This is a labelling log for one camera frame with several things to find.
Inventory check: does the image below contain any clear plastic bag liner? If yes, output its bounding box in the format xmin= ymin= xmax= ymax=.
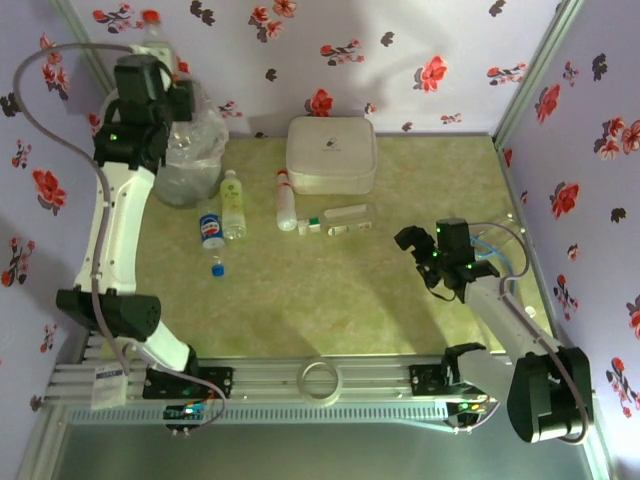
xmin=167 ymin=112 xmax=230 ymax=176

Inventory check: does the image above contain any red cap clear bottle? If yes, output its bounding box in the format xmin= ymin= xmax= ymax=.
xmin=275 ymin=168 xmax=300 ymax=232

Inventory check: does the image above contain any gray left arm cable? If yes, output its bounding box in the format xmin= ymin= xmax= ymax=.
xmin=12 ymin=42 xmax=136 ymax=376

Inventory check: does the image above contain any white paper tag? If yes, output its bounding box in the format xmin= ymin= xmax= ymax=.
xmin=93 ymin=362 xmax=127 ymax=409

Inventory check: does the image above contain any gray slotted cable duct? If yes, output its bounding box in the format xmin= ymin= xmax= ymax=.
xmin=64 ymin=404 xmax=451 ymax=425

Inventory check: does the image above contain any clear rectangular plastic package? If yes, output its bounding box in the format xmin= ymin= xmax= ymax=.
xmin=297 ymin=202 xmax=376 ymax=238

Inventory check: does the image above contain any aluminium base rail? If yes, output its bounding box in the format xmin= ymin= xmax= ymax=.
xmin=47 ymin=354 xmax=599 ymax=406

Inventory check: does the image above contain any aluminium frame post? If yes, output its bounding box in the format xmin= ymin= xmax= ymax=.
xmin=491 ymin=0 xmax=587 ymax=151
xmin=54 ymin=0 xmax=116 ymax=96

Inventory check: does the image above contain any white zippered case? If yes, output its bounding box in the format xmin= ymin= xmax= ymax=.
xmin=285 ymin=116 xmax=379 ymax=196

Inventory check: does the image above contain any green label drink bottle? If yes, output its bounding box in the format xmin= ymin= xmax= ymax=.
xmin=219 ymin=168 xmax=249 ymax=240

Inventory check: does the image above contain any large clear plastic bottle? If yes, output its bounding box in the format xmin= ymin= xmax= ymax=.
xmin=130 ymin=8 xmax=226 ymax=161

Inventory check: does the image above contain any clear round waste bin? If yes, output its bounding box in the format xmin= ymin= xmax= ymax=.
xmin=152 ymin=124 xmax=229 ymax=209

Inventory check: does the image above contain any small electronics board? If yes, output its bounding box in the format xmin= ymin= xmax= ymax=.
xmin=163 ymin=402 xmax=211 ymax=436
xmin=444 ymin=397 xmax=499 ymax=435

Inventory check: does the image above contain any clear tape roll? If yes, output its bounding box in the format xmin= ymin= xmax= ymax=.
xmin=297 ymin=358 xmax=344 ymax=405

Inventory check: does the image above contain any blue plastic ring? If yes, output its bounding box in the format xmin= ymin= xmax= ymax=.
xmin=469 ymin=237 xmax=512 ymax=269

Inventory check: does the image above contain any blue label cola bottle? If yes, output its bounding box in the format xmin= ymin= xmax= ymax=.
xmin=196 ymin=199 xmax=228 ymax=279

